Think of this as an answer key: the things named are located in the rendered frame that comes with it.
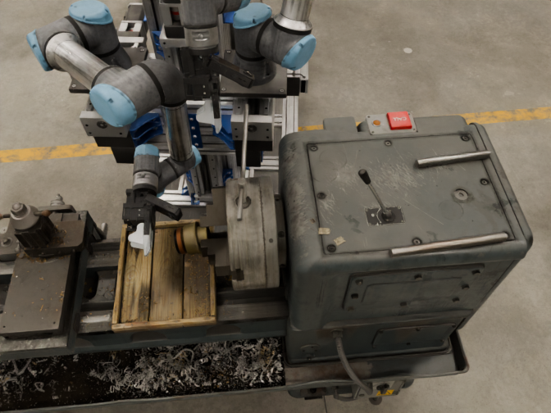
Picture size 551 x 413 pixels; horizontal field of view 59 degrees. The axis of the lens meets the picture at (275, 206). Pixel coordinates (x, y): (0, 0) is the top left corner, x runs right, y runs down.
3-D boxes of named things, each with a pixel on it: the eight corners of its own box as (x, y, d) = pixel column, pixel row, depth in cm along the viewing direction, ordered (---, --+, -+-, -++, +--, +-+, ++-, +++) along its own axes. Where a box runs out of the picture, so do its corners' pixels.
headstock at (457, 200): (443, 188, 175) (480, 108, 143) (487, 315, 148) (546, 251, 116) (276, 201, 172) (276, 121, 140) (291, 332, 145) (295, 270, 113)
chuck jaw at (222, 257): (240, 234, 135) (242, 266, 126) (242, 247, 138) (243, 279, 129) (200, 238, 135) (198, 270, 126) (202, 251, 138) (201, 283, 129)
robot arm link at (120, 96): (76, 45, 159) (170, 111, 130) (34, 65, 154) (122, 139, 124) (61, 10, 151) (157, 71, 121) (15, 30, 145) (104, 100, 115)
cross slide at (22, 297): (84, 210, 162) (79, 202, 159) (63, 335, 138) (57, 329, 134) (32, 214, 162) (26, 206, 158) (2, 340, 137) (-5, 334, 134)
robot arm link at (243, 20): (250, 29, 163) (248, -8, 152) (283, 46, 158) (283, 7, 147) (226, 47, 158) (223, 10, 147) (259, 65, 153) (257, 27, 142)
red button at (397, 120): (406, 115, 142) (407, 111, 141) (411, 130, 139) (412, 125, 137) (385, 116, 142) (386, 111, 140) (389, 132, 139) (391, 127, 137)
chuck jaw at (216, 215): (240, 220, 141) (237, 179, 139) (240, 224, 136) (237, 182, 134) (202, 224, 140) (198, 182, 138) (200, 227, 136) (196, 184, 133)
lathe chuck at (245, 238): (259, 216, 161) (257, 153, 135) (266, 306, 144) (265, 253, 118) (232, 218, 161) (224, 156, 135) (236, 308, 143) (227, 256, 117)
